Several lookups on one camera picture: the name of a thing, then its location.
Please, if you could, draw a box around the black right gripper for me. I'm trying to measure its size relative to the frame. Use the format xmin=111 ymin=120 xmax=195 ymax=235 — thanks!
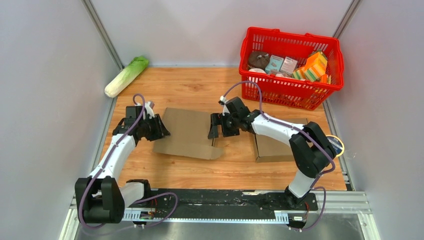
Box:
xmin=207 ymin=113 xmax=240 ymax=140

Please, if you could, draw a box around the cardboard sheet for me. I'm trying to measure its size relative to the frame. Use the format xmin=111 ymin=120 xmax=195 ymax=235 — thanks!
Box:
xmin=152 ymin=107 xmax=224 ymax=160

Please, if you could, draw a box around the brown cardboard box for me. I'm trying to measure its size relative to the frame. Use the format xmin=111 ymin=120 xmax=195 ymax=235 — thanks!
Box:
xmin=250 ymin=115 xmax=308 ymax=163

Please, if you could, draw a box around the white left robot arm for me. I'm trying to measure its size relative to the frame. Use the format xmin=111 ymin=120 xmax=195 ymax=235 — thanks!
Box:
xmin=74 ymin=101 xmax=170 ymax=226

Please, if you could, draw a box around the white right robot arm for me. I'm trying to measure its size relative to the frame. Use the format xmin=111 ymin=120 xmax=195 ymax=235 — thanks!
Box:
xmin=207 ymin=96 xmax=337 ymax=210

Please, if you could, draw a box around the teal packet box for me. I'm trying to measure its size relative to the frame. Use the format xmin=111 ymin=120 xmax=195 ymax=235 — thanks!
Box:
xmin=264 ymin=55 xmax=285 ymax=74

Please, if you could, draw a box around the pink white packet box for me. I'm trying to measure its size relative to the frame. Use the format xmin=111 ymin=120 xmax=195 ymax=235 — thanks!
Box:
xmin=279 ymin=56 xmax=298 ymax=77

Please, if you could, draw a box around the orange yellow striped box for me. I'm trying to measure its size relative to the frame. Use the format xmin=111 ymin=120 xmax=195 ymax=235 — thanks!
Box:
xmin=291 ymin=49 xmax=331 ymax=84

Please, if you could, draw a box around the napa cabbage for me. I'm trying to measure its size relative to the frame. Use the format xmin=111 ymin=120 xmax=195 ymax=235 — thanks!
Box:
xmin=104 ymin=56 xmax=150 ymax=98

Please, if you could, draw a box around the brown round container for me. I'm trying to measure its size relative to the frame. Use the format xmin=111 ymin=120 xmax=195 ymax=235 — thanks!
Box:
xmin=247 ymin=51 xmax=271 ymax=70

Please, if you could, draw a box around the red plastic basket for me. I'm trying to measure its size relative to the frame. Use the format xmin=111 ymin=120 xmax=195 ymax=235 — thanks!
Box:
xmin=239 ymin=26 xmax=344 ymax=110

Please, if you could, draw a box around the yellow blue tape roll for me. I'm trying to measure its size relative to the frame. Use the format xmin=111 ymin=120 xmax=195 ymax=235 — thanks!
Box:
xmin=326 ymin=134 xmax=345 ymax=158

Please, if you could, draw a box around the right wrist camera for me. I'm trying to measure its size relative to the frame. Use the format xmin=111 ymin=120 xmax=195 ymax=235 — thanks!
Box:
xmin=218 ymin=95 xmax=230 ymax=116

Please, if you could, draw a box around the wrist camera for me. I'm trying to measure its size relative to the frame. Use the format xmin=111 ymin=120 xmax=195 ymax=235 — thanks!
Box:
xmin=218 ymin=95 xmax=230 ymax=116
xmin=143 ymin=101 xmax=155 ymax=120

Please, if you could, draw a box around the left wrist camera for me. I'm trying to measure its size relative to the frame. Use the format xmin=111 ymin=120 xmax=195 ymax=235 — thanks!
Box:
xmin=143 ymin=101 xmax=155 ymax=120

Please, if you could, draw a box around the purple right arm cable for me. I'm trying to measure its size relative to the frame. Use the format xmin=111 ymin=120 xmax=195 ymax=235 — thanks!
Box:
xmin=220 ymin=80 xmax=336 ymax=232

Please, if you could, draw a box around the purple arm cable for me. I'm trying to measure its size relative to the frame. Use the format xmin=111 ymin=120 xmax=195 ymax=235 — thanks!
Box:
xmin=77 ymin=93 xmax=179 ymax=230
xmin=220 ymin=80 xmax=336 ymax=232

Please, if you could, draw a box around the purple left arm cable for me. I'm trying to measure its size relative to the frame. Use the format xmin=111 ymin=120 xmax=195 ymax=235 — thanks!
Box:
xmin=77 ymin=93 xmax=179 ymax=230

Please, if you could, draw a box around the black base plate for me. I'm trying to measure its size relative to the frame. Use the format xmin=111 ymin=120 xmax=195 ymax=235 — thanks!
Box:
xmin=134 ymin=188 xmax=319 ymax=220

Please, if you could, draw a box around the aluminium frame rail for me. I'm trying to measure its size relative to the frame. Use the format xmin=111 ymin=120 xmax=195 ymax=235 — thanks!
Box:
xmin=57 ymin=187 xmax=382 ymax=240

